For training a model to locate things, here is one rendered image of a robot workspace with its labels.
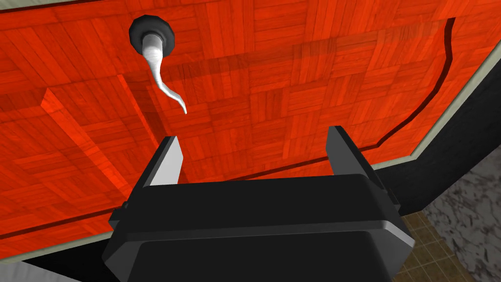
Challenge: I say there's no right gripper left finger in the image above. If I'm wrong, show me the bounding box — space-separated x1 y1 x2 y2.
142 136 184 188

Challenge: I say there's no silver lever door handle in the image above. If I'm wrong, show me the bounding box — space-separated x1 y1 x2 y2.
129 15 188 115

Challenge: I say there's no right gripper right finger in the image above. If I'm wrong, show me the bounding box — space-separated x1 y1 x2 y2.
325 125 387 190

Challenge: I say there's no red wooden door leaf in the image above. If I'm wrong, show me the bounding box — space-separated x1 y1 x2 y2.
0 0 501 259

